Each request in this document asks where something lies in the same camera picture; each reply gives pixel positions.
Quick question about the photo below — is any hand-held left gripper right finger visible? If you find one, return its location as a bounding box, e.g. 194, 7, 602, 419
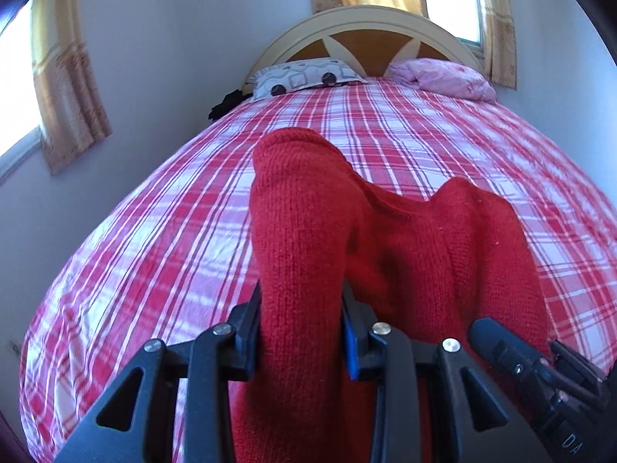
340, 280, 545, 463

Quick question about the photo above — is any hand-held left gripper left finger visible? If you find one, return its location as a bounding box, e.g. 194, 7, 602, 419
53, 282, 263, 463

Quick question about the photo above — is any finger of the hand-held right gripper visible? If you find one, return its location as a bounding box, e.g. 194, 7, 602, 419
470, 317, 562, 399

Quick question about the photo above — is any red knitted sweater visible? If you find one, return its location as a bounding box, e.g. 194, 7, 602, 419
229, 127, 555, 463

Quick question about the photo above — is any red plaid bedsheet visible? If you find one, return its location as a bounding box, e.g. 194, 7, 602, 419
19, 77, 617, 463

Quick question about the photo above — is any black cloth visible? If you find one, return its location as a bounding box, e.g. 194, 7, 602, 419
208, 89, 251, 121

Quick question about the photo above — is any grey patterned pillow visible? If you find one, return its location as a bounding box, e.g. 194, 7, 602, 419
246, 58, 367, 102

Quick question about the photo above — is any pink pillow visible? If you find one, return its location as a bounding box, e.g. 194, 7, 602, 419
388, 58, 497, 103

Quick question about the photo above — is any cream wooden headboard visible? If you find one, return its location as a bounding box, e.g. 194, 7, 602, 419
246, 6, 487, 83

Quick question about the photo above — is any window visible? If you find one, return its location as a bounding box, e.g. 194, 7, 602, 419
0, 0, 44, 184
417, 0, 485, 49

